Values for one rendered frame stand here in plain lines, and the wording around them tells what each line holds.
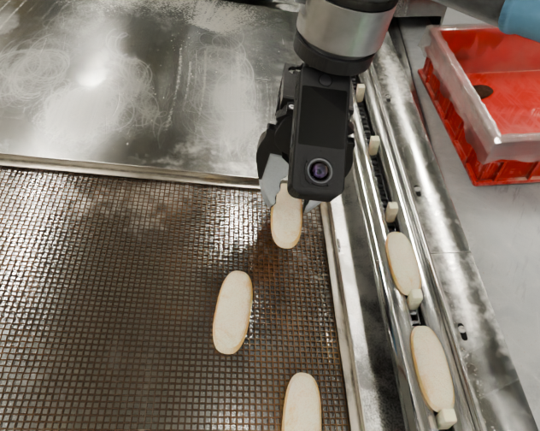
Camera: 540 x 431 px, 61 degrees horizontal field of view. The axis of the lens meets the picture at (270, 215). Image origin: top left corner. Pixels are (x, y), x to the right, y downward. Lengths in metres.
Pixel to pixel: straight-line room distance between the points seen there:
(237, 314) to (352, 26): 0.30
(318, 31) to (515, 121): 0.62
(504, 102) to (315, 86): 0.63
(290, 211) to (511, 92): 0.60
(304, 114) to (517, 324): 0.41
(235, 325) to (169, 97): 0.40
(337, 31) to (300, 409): 0.34
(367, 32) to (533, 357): 0.45
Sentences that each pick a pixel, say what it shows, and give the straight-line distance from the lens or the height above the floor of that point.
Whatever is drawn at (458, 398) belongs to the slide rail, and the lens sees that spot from 0.57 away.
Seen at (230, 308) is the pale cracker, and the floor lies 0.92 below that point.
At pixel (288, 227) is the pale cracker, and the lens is 0.53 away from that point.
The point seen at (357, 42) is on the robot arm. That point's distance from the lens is 0.39.
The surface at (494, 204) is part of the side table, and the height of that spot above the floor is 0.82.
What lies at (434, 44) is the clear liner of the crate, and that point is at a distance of 0.92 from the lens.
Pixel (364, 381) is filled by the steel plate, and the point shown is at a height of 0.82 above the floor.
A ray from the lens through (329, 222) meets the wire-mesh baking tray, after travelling 0.60.
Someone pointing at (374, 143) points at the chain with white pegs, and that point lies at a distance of 0.76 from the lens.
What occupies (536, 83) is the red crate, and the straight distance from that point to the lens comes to 1.07.
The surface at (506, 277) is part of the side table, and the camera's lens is 0.71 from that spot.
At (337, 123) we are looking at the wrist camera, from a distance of 0.40.
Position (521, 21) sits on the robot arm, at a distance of 0.36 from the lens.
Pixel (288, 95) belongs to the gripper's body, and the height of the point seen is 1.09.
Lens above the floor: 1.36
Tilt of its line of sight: 51 degrees down
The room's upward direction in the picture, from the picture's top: straight up
